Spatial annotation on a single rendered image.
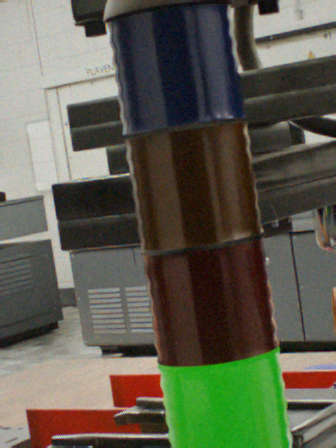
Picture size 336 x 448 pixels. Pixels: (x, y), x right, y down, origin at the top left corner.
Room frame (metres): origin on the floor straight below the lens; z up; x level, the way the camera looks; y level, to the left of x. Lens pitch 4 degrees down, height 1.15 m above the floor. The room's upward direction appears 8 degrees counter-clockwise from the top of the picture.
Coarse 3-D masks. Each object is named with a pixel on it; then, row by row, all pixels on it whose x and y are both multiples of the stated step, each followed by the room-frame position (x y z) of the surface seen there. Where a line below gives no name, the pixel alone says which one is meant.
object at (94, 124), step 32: (288, 64) 0.56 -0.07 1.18; (320, 64) 0.55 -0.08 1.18; (256, 96) 0.57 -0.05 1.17; (288, 96) 0.56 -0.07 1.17; (320, 96) 0.55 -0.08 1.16; (96, 128) 0.63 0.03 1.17; (192, 128) 0.60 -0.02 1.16; (256, 128) 0.63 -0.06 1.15; (288, 128) 0.66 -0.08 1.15; (256, 160) 0.59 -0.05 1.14; (288, 160) 0.62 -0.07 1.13; (320, 160) 0.65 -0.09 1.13; (64, 192) 0.60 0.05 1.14; (96, 192) 0.59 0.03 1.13; (128, 192) 0.58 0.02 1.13; (288, 192) 0.61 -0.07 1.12; (320, 192) 0.64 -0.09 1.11; (64, 224) 0.60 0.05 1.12; (96, 224) 0.59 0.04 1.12; (128, 224) 0.58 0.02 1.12; (288, 224) 0.66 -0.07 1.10; (320, 224) 0.68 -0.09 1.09
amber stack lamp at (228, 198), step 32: (224, 128) 0.33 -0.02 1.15; (128, 160) 0.35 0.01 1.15; (160, 160) 0.33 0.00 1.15; (192, 160) 0.33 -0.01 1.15; (224, 160) 0.33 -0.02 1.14; (160, 192) 0.33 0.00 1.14; (192, 192) 0.33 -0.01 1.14; (224, 192) 0.33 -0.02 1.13; (256, 192) 0.35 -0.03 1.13; (160, 224) 0.34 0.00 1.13; (192, 224) 0.33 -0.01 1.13; (224, 224) 0.33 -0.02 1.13; (256, 224) 0.34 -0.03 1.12
